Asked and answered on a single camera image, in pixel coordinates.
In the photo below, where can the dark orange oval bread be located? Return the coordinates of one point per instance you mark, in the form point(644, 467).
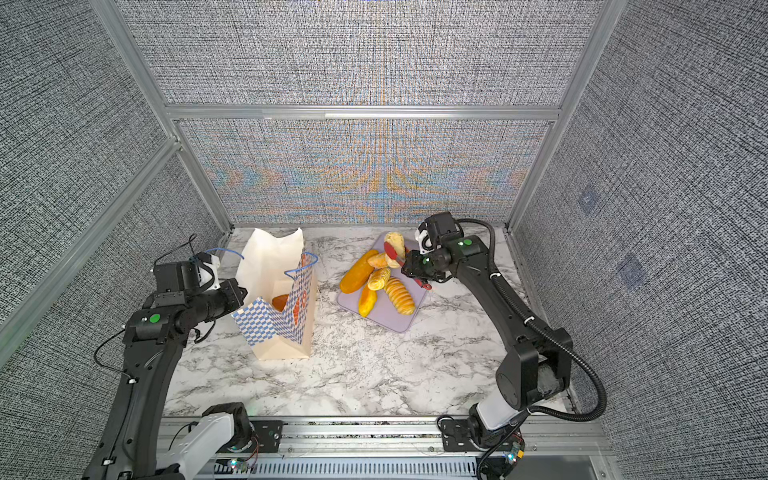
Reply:
point(279, 302)

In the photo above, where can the red kitchen tongs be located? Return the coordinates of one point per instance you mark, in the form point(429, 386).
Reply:
point(400, 260)

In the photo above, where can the long orange baguette bread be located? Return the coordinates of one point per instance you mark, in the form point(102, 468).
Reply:
point(358, 274)

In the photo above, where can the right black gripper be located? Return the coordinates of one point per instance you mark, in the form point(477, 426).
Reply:
point(414, 268)

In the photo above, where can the golden oval bread roll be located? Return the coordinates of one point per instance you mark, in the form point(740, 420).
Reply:
point(379, 261)

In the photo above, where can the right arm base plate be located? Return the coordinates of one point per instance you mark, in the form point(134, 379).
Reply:
point(456, 435)

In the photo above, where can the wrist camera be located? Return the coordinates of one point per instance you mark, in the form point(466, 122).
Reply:
point(436, 230)
point(195, 275)

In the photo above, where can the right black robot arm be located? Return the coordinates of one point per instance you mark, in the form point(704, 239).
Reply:
point(534, 368)

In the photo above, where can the aluminium front rail frame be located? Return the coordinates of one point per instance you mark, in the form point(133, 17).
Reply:
point(409, 447)

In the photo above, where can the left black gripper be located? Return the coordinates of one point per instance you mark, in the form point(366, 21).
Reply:
point(231, 287)

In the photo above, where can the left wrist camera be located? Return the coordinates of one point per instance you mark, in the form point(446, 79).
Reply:
point(195, 275)

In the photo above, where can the pale rectangular scored bread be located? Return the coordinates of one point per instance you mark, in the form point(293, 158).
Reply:
point(397, 240)

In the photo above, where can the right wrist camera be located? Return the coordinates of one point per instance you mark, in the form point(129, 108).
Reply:
point(436, 230)

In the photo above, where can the ridged yellow spiral bread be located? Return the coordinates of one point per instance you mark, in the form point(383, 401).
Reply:
point(400, 297)

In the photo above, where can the blue checkered paper bag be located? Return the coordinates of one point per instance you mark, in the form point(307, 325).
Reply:
point(276, 321)

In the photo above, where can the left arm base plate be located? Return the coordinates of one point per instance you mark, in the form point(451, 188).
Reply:
point(266, 437)

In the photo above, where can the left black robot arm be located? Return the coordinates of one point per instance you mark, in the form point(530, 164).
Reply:
point(154, 338)

